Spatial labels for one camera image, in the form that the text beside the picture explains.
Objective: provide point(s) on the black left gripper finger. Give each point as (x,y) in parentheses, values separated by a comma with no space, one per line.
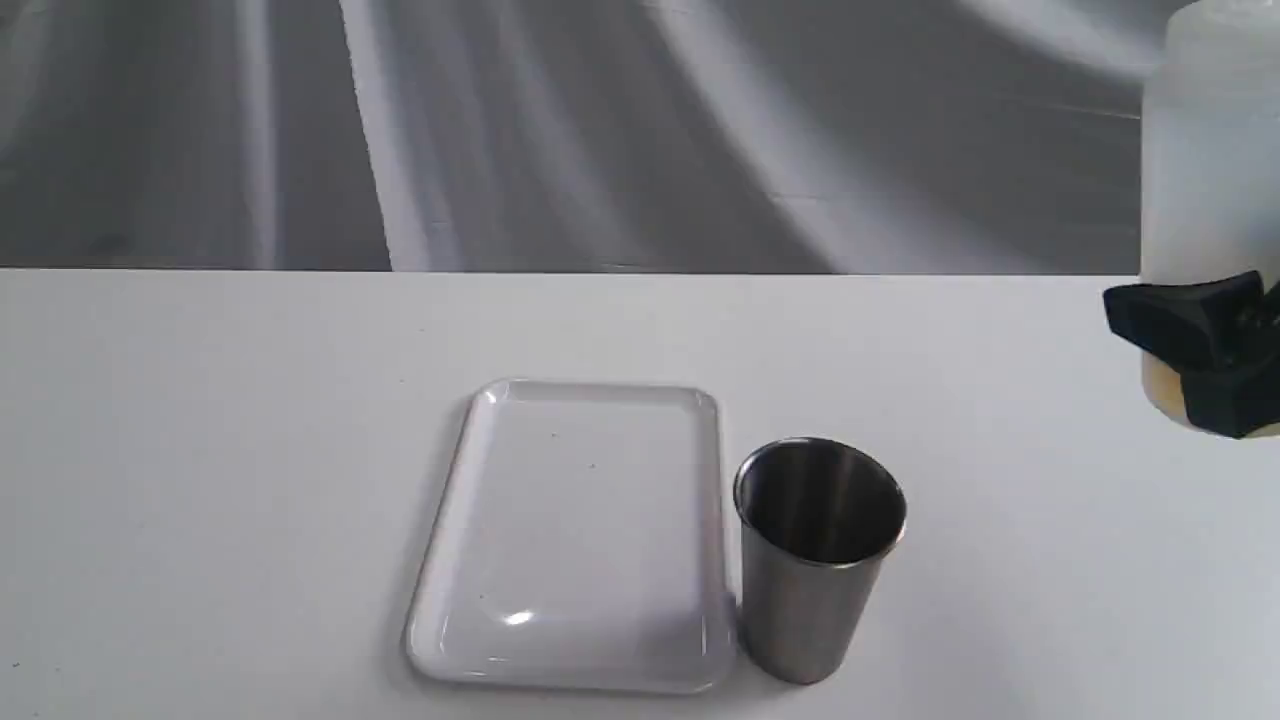
(1201,327)

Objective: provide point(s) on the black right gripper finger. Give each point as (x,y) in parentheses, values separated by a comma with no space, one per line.
(1232,403)

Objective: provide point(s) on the translucent squeeze bottle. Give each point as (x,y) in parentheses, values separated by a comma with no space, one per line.
(1208,164)

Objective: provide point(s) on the stainless steel cup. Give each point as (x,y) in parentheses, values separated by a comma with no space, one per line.
(817,519)

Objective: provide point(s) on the grey backdrop cloth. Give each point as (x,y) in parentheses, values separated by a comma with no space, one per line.
(669,137)

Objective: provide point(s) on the white plastic tray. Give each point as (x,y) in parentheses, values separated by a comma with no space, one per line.
(579,544)

